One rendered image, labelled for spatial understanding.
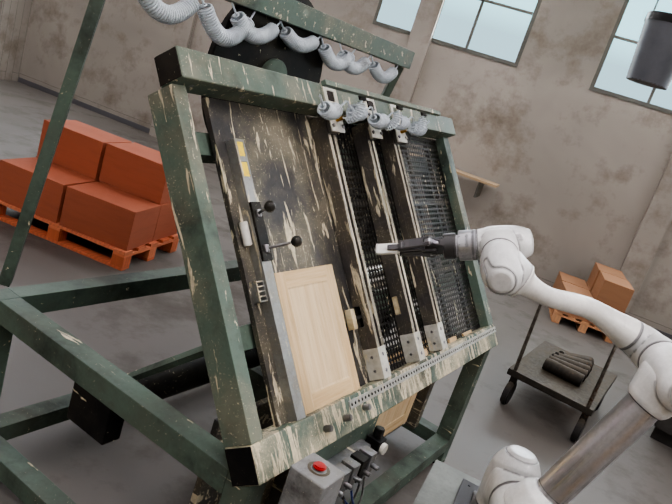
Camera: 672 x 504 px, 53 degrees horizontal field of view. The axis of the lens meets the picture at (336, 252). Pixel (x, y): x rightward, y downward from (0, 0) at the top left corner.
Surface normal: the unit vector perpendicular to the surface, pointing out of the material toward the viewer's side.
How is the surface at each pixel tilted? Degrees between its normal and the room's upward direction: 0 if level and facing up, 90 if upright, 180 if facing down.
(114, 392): 90
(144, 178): 90
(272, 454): 54
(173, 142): 90
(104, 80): 90
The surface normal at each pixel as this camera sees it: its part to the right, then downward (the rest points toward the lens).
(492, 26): -0.36, 0.15
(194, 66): 0.82, -0.22
